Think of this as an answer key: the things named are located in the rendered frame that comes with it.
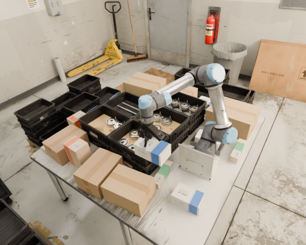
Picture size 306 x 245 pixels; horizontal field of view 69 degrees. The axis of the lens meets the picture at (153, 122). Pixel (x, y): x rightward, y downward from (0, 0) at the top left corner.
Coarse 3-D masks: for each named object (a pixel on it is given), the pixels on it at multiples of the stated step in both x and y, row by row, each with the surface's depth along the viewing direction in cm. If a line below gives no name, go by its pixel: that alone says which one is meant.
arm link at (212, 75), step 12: (204, 72) 137; (216, 72) 133; (204, 84) 141; (216, 84) 136; (216, 96) 140; (216, 108) 143; (216, 120) 146; (228, 120) 146; (216, 132) 149; (228, 132) 143
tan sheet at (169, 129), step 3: (162, 117) 210; (153, 123) 203; (156, 123) 203; (174, 123) 201; (177, 123) 201; (162, 126) 199; (165, 126) 199; (168, 126) 199; (171, 126) 198; (174, 126) 198; (177, 126) 198; (162, 129) 196; (165, 129) 196; (168, 129) 196; (171, 129) 195; (174, 129) 195; (165, 132) 193; (168, 132) 192
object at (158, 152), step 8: (136, 144) 139; (152, 144) 138; (160, 144) 137; (168, 144) 137; (136, 152) 142; (152, 152) 133; (160, 152) 132; (168, 152) 138; (152, 160) 137; (160, 160) 132
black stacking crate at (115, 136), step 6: (126, 126) 190; (132, 126) 196; (138, 126) 193; (120, 132) 187; (126, 132) 193; (114, 138) 183; (120, 138) 189; (114, 144) 178; (120, 150) 176; (126, 156) 173; (132, 156) 167; (138, 162) 166; (144, 162) 161; (150, 162) 167
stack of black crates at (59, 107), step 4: (68, 92) 329; (60, 96) 321; (64, 96) 327; (68, 96) 333; (72, 96) 329; (52, 100) 313; (56, 100) 318; (60, 100) 323; (64, 100) 329; (68, 100) 331; (56, 104) 320; (60, 104) 324; (56, 108) 315; (60, 108) 315; (60, 112) 297; (60, 116) 300; (64, 116) 303; (60, 120) 306; (64, 120) 307
